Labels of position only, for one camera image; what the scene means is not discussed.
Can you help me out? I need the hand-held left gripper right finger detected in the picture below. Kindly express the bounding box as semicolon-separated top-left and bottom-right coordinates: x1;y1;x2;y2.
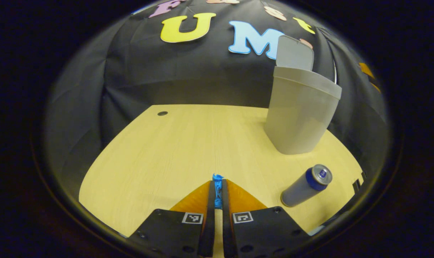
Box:
221;179;311;258

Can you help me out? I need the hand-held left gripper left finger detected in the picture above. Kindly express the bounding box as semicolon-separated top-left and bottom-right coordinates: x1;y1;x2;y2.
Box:
128;180;216;258

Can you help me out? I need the blue paper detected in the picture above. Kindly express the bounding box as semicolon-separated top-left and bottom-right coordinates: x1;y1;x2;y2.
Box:
212;173;224;210

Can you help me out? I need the grey desktop garbage bin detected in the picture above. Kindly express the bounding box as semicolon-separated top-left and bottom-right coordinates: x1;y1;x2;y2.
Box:
264;35;343;155

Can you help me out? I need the grey blue pop can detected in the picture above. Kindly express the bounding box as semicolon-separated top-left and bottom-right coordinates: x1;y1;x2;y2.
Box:
280;164;333;207

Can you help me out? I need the black backdrop cloth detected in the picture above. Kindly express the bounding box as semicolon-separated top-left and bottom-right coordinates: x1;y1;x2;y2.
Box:
45;0;389;201

